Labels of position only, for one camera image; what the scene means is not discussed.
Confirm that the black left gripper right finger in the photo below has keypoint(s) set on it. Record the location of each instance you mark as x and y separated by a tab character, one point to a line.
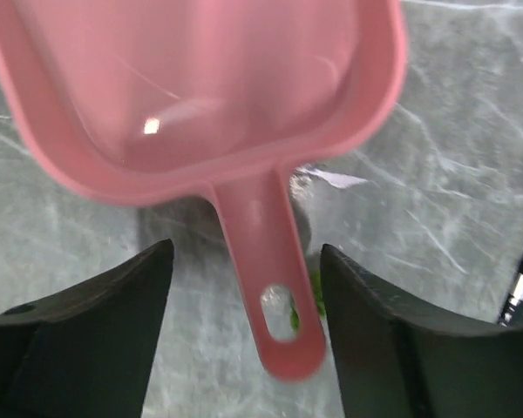
397	355

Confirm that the pink dustpan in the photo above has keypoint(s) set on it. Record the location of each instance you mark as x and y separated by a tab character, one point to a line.
135	103

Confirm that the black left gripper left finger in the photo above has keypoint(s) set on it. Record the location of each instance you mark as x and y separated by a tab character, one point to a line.
88	350

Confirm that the green paper scrap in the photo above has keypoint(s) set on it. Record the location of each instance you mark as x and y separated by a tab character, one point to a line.
316	287

